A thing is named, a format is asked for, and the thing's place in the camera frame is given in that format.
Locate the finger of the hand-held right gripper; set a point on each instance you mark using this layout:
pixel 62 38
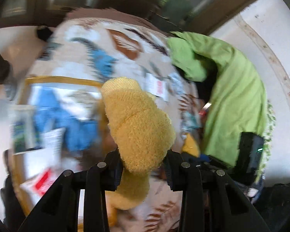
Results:
pixel 203 159

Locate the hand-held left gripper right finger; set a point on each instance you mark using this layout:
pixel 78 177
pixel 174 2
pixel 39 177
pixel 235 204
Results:
pixel 171 174

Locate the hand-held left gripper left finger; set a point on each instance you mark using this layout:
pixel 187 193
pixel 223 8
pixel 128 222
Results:
pixel 114 174

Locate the teal tissue pack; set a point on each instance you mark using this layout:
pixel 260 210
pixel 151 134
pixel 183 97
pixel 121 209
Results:
pixel 191 122

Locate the yellow fluffy towel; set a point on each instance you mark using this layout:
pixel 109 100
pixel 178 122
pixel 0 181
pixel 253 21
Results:
pixel 135 125

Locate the white text packet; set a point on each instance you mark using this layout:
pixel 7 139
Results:
pixel 53 142

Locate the white bag red label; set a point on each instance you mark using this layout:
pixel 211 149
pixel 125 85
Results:
pixel 38 183

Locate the landscape print sachet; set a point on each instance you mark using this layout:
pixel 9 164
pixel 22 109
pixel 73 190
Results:
pixel 24 135

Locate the yellow-rimmed white box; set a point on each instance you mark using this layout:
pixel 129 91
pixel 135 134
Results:
pixel 62 80

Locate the yellow packet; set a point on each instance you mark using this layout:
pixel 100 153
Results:
pixel 192 147

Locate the green leaf print cloth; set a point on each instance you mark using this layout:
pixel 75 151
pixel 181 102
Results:
pixel 269 130

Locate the small red item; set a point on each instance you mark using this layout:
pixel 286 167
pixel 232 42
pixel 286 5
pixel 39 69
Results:
pixel 206 108

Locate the green quilt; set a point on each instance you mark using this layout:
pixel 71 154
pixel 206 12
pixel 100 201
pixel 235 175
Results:
pixel 232 89

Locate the small white packet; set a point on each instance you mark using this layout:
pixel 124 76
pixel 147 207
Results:
pixel 176 83

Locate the rolled blue cloth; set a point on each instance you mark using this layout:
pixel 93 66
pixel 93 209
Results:
pixel 104 61

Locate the leaf print blanket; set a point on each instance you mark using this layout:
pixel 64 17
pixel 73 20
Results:
pixel 91 31

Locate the black sandal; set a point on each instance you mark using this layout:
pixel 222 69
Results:
pixel 44 32

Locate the wooden glass cabinet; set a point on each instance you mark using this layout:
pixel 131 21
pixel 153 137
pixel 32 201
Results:
pixel 19 4

